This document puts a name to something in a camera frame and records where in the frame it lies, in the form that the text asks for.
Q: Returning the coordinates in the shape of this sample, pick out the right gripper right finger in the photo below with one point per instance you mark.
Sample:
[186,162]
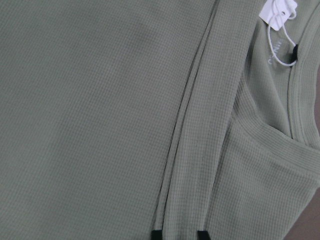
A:
[203,235]

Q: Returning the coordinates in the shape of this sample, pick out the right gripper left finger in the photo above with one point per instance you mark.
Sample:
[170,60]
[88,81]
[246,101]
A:
[156,234]

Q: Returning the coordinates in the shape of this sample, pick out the olive green long-sleeve shirt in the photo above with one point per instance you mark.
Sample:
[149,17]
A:
[119,117]

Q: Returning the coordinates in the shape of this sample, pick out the white paper shirt tag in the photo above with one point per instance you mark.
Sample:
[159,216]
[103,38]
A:
[275,13]

